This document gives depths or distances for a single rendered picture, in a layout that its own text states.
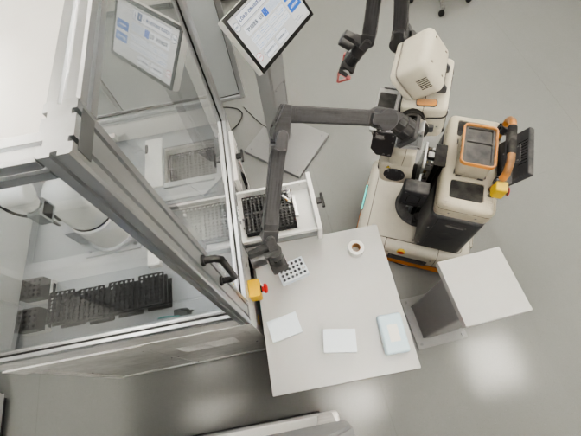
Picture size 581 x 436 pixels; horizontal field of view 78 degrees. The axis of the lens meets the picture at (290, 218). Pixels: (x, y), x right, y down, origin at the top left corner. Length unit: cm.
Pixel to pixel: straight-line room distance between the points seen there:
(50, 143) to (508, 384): 239
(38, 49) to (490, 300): 161
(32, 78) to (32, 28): 10
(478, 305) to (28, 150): 155
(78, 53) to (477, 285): 155
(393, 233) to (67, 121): 195
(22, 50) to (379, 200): 197
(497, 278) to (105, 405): 222
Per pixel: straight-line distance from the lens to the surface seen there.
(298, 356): 152
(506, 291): 174
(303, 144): 283
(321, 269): 159
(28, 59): 63
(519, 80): 365
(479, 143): 185
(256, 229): 157
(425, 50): 144
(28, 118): 55
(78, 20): 60
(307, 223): 159
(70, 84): 51
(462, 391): 241
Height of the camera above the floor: 228
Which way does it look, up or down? 64 degrees down
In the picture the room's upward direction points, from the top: 10 degrees counter-clockwise
